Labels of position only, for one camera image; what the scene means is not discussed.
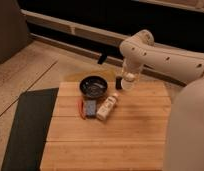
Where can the small black eraser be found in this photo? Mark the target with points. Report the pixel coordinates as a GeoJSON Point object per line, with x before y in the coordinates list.
{"type": "Point", "coordinates": [118, 83]}

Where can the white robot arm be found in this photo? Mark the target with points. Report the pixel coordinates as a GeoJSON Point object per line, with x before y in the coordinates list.
{"type": "Point", "coordinates": [183, 73]}

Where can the dark ceramic bowl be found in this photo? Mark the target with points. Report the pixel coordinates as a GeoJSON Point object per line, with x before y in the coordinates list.
{"type": "Point", "coordinates": [93, 87]}

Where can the white plastic bottle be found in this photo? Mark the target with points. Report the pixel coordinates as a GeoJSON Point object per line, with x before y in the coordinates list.
{"type": "Point", "coordinates": [106, 107]}

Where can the white wooden shelf frame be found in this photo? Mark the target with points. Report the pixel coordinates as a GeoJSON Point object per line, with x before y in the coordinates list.
{"type": "Point", "coordinates": [78, 29]}

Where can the red marker pen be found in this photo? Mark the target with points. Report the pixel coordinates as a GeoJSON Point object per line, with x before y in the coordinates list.
{"type": "Point", "coordinates": [81, 108]}

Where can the brown cabinet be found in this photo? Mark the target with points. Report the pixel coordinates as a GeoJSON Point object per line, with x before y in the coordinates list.
{"type": "Point", "coordinates": [14, 32]}

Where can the dark floor mat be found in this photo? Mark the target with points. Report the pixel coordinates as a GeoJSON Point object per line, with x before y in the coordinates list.
{"type": "Point", "coordinates": [29, 130]}

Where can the black furniture leg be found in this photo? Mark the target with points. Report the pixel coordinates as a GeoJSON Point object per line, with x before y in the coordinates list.
{"type": "Point", "coordinates": [102, 57]}

